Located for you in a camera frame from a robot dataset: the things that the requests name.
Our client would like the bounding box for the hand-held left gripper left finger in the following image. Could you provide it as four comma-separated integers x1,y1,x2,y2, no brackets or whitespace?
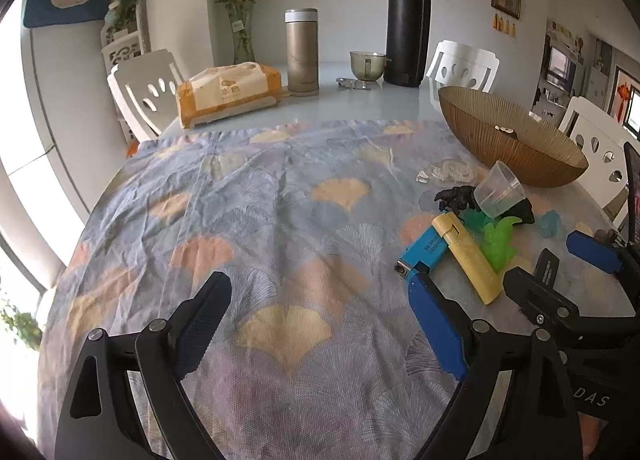
54,270,233,460

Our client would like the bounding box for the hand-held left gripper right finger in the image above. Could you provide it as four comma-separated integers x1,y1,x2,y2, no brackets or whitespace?
407,270,583,460

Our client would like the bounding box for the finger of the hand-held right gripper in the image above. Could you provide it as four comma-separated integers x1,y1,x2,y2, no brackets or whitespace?
566,227,640,276
502,249,581,328

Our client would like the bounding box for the green toy dinosaur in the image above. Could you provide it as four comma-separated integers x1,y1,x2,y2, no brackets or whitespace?
460,210,518,273

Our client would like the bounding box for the yellow lighter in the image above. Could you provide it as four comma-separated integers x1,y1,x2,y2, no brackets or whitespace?
431,213,502,305

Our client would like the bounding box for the blue lighter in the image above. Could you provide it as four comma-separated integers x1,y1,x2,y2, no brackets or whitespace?
397,227,448,281

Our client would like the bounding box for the clear plastic cup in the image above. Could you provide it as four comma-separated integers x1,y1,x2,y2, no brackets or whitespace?
473,161,524,218

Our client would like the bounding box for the brown ribbed bowl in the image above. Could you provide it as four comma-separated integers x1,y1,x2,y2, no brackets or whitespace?
438,86,589,188

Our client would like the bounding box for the clear plastic bottle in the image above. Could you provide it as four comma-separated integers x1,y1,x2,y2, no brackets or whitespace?
415,159,478,186

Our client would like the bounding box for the light blue toy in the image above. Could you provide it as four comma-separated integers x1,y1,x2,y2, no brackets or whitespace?
539,210,563,238

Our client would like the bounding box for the black smartphone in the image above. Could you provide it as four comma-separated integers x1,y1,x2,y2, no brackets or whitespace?
622,141,640,246

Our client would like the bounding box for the white chair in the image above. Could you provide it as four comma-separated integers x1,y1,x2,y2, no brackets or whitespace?
425,40,500,94
106,49,186,142
557,96,636,226

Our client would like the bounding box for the black toy animal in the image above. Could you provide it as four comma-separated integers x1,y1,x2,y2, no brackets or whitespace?
434,186,483,214

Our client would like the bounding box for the leaf-print tablecloth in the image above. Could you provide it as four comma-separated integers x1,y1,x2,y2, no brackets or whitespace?
42,117,631,460

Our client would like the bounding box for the red hanging ornament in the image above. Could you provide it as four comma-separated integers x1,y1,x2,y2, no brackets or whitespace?
615,80,633,116

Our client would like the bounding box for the green potted plant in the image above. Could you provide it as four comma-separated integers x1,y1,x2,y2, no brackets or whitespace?
0,297,43,351

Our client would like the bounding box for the television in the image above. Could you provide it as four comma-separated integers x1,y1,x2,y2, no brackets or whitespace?
545,45,576,86

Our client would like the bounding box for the orange tissue pack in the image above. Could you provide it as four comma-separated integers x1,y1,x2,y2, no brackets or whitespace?
175,62,282,129

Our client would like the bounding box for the small glass cup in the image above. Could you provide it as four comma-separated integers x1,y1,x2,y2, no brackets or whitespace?
349,51,388,82

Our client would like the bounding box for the white carved shelf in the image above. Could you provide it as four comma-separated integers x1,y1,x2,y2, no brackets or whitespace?
100,0,151,76

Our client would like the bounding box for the gold thermos flask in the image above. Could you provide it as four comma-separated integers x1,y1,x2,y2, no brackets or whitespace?
285,8,320,97

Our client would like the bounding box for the tall black thermos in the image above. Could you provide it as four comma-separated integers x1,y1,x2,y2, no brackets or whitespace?
384,0,432,88

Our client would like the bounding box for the shelf flower arrangement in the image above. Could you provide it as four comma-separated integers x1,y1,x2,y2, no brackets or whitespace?
105,0,143,36

